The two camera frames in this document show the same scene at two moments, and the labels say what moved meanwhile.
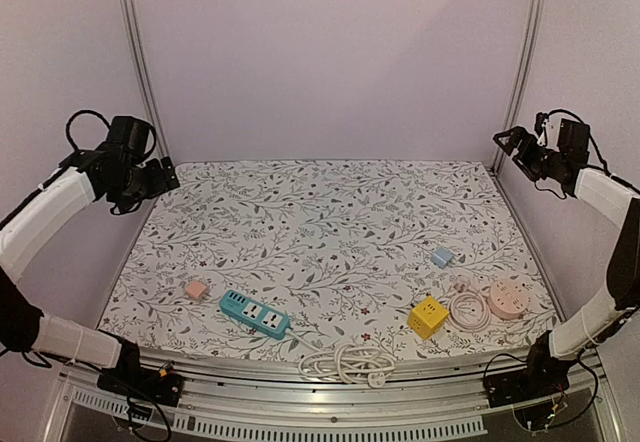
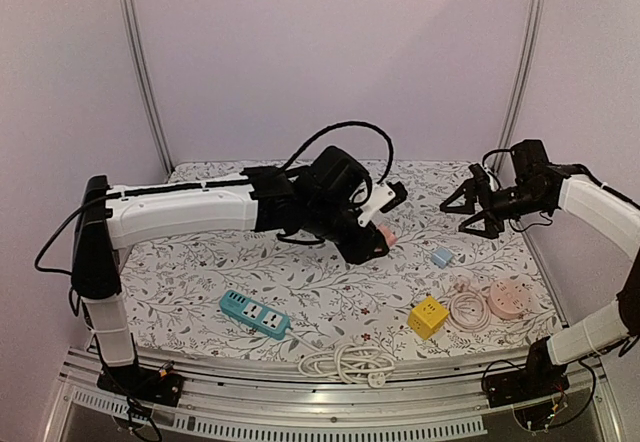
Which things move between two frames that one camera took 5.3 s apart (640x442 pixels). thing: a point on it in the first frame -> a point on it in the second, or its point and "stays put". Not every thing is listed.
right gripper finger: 521,132 -> 469,190
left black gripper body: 138,186 -> 327,220
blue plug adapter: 441,257 stays put
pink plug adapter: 195,289 -> 389,235
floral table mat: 271,257 stays put
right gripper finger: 510,140 -> 493,227
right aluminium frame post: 530,52 stays put
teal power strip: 261,318 stays put
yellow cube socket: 428,317 stays put
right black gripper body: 523,145 -> 488,202
